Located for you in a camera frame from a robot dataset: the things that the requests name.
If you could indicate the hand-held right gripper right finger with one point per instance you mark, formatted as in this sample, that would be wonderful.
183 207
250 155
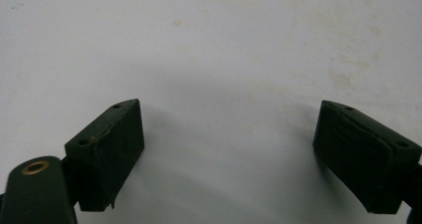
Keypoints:
361 157

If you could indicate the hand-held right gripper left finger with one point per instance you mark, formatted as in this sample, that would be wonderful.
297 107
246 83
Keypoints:
106 157

